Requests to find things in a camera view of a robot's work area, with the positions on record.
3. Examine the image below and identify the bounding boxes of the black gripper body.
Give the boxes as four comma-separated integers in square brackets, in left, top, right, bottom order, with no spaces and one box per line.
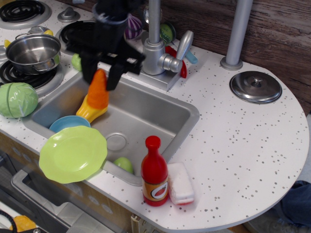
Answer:
[67,19,145,74]

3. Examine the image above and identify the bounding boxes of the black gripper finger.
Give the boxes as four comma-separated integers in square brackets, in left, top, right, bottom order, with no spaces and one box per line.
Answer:
[106,60,127,91]
[80,51,99,84]

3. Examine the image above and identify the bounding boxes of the orange toy carrot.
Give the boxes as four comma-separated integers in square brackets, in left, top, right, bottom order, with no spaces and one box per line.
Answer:
[87,69,109,109]

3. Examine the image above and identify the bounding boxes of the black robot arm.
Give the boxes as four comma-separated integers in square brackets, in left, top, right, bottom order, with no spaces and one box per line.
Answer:
[66,0,145,91]

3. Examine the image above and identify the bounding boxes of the blue plastic plate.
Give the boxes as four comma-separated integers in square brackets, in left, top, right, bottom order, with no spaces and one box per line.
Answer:
[49,115,91,133]

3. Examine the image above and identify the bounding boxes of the green plastic plate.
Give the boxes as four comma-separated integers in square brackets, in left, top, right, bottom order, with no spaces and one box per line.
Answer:
[39,126,107,184]

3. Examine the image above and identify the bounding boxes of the light green toy vegetable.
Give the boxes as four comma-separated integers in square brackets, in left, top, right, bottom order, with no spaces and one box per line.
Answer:
[71,53,82,71]

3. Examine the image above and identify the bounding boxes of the back right stove burner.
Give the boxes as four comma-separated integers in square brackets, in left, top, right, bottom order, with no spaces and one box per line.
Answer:
[55,20,95,55]

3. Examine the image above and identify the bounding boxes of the stove burner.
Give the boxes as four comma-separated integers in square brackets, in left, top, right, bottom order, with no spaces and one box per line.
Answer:
[55,20,95,55]
[0,0,52,30]
[0,61,64,97]

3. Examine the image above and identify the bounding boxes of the purple toy onion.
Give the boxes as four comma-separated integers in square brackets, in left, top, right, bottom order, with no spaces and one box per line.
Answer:
[125,14,142,39]

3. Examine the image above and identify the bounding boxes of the silver toy faucet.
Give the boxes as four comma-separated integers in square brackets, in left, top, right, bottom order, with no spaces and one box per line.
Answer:
[128,0,193,91]

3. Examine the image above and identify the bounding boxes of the silver metal sink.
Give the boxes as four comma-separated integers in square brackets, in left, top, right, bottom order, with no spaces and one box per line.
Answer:
[23,73,199,186]

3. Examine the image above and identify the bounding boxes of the silver stove knob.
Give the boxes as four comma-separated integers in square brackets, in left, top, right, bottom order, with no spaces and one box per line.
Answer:
[57,7,81,23]

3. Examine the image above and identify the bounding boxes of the yellow toy squash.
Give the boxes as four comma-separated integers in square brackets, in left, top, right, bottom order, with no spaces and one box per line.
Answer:
[76,95,108,123]

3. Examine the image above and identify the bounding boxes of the yellow toy banana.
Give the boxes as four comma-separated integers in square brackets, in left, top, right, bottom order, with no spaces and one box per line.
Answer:
[43,30,53,36]

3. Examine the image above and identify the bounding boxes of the front left stove burner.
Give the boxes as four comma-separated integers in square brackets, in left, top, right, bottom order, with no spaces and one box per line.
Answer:
[0,61,64,97]

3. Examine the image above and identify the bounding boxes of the steel cooking pot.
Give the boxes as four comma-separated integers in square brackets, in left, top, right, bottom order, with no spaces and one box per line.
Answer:
[5,34,61,75]

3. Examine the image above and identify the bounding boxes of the green round toy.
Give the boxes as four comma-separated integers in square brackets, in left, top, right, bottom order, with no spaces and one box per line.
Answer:
[160,22,176,44]

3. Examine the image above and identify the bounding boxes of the blue plastic utensil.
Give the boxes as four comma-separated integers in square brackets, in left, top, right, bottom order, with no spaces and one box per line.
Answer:
[186,50,198,64]

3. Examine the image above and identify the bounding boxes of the green toy cabbage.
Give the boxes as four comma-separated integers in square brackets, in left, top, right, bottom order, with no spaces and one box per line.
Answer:
[0,83,38,118]

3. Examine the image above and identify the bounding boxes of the back left stove burner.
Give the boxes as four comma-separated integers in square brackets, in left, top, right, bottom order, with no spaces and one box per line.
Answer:
[0,0,52,30]

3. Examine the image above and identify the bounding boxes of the green toy lime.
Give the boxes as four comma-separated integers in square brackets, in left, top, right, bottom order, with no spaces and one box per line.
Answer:
[113,157,134,174]

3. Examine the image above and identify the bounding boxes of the red ketchup bottle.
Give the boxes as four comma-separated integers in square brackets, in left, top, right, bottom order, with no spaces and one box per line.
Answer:
[141,135,168,207]

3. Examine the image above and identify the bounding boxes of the grey support pole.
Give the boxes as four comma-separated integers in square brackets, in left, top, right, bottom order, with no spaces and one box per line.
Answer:
[220,0,253,71]

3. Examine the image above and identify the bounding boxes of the white red sponge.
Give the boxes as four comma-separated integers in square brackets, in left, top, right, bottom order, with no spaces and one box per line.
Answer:
[167,163,195,205]

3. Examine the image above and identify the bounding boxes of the steel pot lid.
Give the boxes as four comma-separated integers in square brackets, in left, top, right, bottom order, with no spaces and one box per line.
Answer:
[229,71,282,104]

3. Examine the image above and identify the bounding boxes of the yellow toy on floor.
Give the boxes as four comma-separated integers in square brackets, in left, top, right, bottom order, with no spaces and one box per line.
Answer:
[13,216,37,233]

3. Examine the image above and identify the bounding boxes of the oven door handle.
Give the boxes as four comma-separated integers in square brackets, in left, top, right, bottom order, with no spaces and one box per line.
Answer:
[11,169,73,233]

